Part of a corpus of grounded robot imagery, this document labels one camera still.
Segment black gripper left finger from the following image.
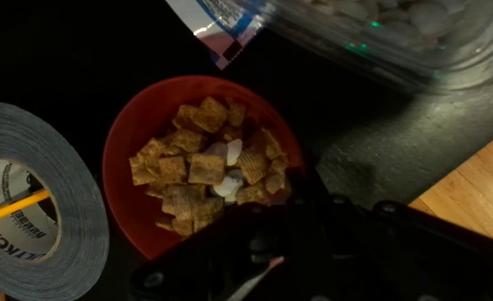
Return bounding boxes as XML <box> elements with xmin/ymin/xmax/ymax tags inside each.
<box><xmin>127</xmin><ymin>164</ymin><xmax>314</xmax><ymax>301</ymax></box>

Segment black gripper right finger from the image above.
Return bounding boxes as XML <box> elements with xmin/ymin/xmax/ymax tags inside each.
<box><xmin>289</xmin><ymin>166</ymin><xmax>493</xmax><ymax>301</ymax></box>

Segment brown cereal squares with marshmallows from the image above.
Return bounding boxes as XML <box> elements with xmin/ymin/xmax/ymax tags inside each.
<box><xmin>127</xmin><ymin>95</ymin><xmax>291</xmax><ymax>239</ymax></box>

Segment pink red bowl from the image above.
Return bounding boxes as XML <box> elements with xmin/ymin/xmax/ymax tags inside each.
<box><xmin>100</xmin><ymin>74</ymin><xmax>306</xmax><ymax>263</ymax></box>

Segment yellow pencil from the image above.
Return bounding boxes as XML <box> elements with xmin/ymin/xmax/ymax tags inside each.
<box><xmin>0</xmin><ymin>187</ymin><xmax>53</xmax><ymax>229</ymax></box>

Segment clear plastic container orange label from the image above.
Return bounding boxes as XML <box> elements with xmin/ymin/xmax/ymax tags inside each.
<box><xmin>261</xmin><ymin>0</ymin><xmax>493</xmax><ymax>95</ymax></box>

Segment small blue white packet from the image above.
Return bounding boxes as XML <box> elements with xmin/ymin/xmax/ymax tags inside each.
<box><xmin>164</xmin><ymin>0</ymin><xmax>276</xmax><ymax>72</ymax></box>

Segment grey duct tape roll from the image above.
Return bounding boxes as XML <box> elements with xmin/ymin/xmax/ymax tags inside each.
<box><xmin>0</xmin><ymin>99</ymin><xmax>112</xmax><ymax>301</ymax></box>

